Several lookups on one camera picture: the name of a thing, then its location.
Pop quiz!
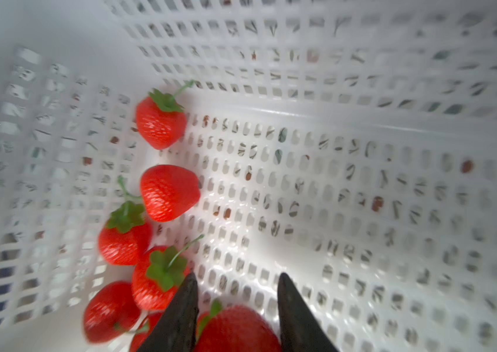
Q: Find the red strawberry top basket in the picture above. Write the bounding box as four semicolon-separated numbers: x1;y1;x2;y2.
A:
135;80;195;150

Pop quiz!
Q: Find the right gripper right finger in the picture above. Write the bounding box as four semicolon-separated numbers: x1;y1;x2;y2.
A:
277;272;337;352

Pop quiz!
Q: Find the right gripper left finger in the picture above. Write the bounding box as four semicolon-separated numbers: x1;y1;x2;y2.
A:
138;273;199;352

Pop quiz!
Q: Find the white plastic perforated basket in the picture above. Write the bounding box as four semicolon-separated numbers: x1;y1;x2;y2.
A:
0;1;497;351

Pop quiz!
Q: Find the red strawberry basket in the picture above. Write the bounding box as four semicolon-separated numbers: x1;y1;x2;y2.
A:
98;176;152;266
140;164;201;222
132;235;204;311
83;281;141;344
135;80;195;150

